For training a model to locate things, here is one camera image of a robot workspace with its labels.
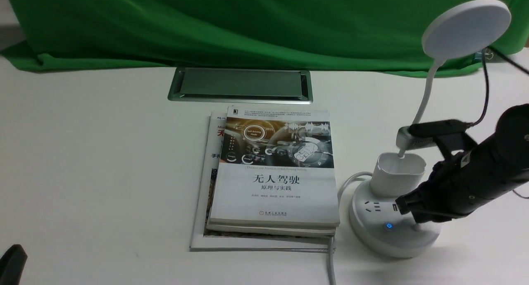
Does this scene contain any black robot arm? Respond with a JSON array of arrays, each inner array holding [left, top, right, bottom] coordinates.
[[396, 104, 529, 223]]

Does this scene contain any white desk lamp with socket base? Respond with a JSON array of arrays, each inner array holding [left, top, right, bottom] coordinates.
[[349, 0, 511, 259]]

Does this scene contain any green cloth backdrop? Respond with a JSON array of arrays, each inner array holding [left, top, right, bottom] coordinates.
[[1, 0, 529, 78]]

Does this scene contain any white self-driving book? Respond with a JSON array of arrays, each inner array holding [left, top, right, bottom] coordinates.
[[208, 105, 340, 229]]

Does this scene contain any black camera cable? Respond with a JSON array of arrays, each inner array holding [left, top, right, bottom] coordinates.
[[467, 47, 529, 128]]

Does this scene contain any thin magazine at bottom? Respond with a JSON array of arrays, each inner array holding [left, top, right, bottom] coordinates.
[[189, 112, 329, 253]]

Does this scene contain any black object at corner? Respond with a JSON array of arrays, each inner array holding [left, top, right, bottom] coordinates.
[[0, 244, 28, 285]]

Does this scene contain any white power cable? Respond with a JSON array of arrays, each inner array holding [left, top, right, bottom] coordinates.
[[327, 171, 373, 285]]

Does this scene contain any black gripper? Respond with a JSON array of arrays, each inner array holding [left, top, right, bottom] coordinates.
[[395, 151, 503, 223]]

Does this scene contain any silver desk cable grommet box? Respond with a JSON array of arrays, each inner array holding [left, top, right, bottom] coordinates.
[[167, 67, 314, 105]]

